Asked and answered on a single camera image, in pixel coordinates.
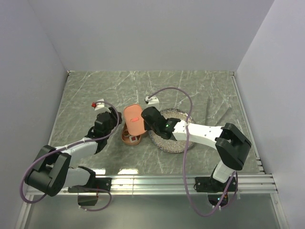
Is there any pink lunch box lid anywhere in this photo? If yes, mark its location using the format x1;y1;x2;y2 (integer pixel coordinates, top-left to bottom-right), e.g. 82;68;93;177
123;104;146;136

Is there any small noodle soup cup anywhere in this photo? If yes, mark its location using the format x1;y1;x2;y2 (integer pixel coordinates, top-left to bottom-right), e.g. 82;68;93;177
122;129;130;137

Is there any red sushi roll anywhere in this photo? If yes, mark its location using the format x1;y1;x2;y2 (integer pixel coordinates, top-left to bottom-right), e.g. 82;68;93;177
129;135;138;143

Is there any pink lunch box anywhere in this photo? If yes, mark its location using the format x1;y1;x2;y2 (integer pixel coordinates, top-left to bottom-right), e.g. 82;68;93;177
121;124;142;146

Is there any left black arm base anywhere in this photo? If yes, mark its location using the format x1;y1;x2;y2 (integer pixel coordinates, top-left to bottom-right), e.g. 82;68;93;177
68;177;112;209

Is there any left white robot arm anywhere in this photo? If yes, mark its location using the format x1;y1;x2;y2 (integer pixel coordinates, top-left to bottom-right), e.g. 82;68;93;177
24;108;122;197

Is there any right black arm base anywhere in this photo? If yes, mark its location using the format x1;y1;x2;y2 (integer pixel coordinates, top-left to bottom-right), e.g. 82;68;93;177
194;177;230;193

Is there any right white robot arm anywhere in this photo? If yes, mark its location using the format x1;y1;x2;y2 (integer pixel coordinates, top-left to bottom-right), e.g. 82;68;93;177
141;96;252;191

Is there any speckled round plate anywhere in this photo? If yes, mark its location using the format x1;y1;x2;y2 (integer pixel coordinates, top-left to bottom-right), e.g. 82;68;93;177
149;108;188;154

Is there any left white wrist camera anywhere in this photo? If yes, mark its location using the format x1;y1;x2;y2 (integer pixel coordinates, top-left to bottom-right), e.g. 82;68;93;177
91;99;106;112

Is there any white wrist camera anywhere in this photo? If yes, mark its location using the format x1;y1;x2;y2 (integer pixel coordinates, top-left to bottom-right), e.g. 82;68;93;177
91;99;106;112
144;96;160;109

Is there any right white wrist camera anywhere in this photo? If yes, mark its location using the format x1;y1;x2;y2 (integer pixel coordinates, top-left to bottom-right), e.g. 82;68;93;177
144;96;160;109

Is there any aluminium front rail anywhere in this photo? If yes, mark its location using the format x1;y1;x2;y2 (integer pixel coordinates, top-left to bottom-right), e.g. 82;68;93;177
110;174;278;196

